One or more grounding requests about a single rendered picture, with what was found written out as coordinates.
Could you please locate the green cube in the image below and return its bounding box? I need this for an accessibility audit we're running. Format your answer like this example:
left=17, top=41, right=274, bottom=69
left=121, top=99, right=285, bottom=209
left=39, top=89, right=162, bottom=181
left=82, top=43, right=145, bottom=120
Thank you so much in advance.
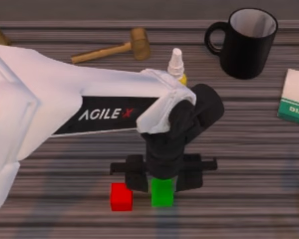
left=150, top=177, right=175, bottom=208

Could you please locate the red cube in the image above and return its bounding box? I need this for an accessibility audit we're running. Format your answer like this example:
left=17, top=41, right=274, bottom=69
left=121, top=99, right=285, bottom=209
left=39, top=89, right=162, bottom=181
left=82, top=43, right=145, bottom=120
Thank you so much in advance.
left=110, top=183, right=134, bottom=212

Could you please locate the yellow bottle with white cap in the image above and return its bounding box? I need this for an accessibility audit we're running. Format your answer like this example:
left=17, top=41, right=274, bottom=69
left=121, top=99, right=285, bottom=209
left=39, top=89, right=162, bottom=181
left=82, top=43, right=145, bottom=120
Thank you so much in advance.
left=166, top=48, right=189, bottom=87

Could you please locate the wooden mallet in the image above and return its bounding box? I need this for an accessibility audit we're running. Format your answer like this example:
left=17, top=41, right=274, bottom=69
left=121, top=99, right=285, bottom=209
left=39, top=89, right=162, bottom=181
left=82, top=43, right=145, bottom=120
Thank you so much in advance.
left=70, top=27, right=151, bottom=64

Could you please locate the black mug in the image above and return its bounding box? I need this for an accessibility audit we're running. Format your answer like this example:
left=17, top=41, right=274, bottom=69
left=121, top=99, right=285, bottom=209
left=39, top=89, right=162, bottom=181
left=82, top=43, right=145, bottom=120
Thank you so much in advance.
left=204, top=7, right=279, bottom=80

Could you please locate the green white box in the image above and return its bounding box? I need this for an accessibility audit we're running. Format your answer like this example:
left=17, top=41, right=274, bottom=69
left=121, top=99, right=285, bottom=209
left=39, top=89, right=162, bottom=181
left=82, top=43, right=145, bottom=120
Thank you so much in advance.
left=276, top=68, right=299, bottom=126

